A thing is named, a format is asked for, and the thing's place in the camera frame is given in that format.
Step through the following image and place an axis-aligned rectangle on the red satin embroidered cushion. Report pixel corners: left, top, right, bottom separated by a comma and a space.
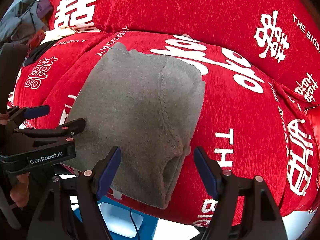
306, 106, 320, 152

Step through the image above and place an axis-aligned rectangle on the grey knit garment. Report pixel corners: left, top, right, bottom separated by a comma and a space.
66, 43, 205, 209

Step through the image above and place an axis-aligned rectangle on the person's left hand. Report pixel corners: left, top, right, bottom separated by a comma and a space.
10, 173, 29, 207

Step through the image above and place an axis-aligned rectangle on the blue plastic stool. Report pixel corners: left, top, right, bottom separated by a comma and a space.
73, 195, 160, 240

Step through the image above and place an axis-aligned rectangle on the large red pillow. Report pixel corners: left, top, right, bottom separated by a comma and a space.
103, 0, 319, 103

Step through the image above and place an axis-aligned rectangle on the pile of grey clothes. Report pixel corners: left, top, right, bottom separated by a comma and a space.
1, 0, 53, 45

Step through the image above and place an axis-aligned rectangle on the red bed blanket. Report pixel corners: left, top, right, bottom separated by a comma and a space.
8, 31, 319, 226

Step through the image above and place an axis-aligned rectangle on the black cable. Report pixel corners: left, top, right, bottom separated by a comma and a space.
129, 207, 139, 240

